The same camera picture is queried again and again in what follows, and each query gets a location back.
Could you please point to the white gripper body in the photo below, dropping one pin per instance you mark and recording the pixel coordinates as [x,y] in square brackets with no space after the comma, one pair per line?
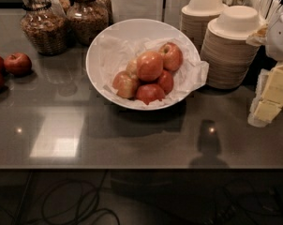
[280,37]

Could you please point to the small tan gripper finger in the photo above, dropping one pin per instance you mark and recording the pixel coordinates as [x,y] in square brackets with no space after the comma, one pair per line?
[258,38]

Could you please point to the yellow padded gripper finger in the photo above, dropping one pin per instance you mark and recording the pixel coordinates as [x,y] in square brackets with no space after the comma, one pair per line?
[268,102]

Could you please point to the white ceramic bowl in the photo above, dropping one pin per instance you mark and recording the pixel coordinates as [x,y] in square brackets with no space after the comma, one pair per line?
[129,29]

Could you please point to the hidden pale apple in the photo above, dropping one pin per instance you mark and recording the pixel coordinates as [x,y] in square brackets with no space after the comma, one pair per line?
[132,67]

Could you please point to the left yellowish red apple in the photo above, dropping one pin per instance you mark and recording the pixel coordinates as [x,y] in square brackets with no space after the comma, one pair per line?
[126,84]

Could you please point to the red apple on table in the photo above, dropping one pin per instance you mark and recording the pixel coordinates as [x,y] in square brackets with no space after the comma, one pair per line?
[18,64]

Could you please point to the front stack paper bowls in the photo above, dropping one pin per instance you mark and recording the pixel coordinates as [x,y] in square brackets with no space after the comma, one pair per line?
[225,49]

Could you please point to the stack paper bowls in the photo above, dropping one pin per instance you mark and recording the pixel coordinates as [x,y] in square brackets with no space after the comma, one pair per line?
[225,49]
[195,17]

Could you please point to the rear stack paper bowls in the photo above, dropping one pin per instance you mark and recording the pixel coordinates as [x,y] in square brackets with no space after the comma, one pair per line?
[195,17]

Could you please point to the white paper liner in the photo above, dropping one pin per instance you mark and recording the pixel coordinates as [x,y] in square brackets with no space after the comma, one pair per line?
[116,53]

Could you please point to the right glass cereal jar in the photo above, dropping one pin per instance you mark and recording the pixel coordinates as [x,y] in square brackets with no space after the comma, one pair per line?
[87,19]

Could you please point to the glass cereal jar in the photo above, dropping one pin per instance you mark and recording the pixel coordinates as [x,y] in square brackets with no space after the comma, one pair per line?
[87,19]
[46,31]

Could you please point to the left glass cereal jar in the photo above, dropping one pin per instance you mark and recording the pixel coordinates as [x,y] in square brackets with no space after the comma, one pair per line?
[46,31]

